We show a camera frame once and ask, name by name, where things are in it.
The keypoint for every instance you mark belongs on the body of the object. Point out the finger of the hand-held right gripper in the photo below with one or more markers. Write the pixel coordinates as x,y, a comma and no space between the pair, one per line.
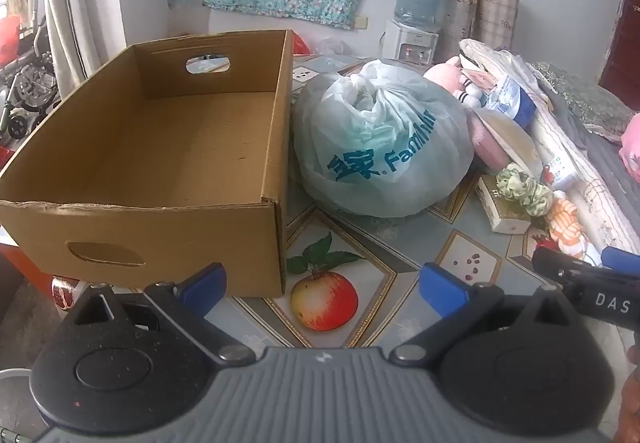
575,278
622,260

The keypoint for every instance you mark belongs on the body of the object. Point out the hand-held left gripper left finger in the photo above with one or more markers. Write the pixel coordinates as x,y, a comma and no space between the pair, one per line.
205,280

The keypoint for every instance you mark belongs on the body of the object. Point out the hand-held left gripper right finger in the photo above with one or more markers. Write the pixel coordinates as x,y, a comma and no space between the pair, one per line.
440,288

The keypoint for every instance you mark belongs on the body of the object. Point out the orange striped cloth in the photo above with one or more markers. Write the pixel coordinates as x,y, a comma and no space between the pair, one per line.
565,223

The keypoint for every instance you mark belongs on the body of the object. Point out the brown cardboard box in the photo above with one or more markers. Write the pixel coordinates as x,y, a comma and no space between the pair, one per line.
150,148

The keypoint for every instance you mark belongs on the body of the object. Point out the translucent plastic bag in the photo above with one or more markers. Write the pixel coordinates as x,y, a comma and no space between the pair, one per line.
380,148

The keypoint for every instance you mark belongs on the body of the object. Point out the white blue carton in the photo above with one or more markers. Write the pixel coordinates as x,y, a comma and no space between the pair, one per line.
515,100

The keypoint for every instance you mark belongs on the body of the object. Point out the pink plush toy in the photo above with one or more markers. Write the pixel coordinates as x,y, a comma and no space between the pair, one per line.
445,75

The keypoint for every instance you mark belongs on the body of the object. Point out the person's right forearm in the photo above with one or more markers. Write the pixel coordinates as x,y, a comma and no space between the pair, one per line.
631,388

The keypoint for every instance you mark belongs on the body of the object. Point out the fruit print tablecloth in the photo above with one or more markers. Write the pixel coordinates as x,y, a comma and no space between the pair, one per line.
400,243

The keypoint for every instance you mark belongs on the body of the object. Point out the folded white quilt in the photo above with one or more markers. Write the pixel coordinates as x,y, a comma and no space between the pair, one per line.
590,183

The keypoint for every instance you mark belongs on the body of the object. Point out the small cream box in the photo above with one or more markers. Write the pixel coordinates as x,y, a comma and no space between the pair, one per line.
500,218

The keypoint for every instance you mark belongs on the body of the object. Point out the white red packet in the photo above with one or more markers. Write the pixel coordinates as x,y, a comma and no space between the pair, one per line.
565,173

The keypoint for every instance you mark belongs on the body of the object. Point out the green floral scrunchie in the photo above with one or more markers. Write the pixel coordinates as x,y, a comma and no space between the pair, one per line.
520,185

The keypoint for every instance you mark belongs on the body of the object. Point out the pink dotted pillow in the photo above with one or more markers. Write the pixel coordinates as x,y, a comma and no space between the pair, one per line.
631,143

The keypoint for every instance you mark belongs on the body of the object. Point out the green patterned cushion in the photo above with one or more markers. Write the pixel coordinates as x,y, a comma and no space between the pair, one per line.
585,98

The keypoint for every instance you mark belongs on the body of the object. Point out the dark red door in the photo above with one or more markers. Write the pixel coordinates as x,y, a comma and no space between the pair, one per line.
625,48

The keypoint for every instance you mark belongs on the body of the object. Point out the red plastic bag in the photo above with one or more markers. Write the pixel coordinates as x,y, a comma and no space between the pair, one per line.
300,43

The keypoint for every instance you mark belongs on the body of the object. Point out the crumpled clear plastic bag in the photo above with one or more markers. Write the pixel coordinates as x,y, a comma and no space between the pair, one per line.
330,47

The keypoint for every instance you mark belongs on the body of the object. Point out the checked patterned board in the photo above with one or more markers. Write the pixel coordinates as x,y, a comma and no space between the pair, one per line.
497,18

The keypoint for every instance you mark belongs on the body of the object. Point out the floral patterned board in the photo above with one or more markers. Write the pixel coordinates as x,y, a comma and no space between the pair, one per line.
460,8

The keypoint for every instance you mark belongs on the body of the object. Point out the wall socket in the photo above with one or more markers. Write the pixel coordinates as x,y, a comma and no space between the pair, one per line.
361,22

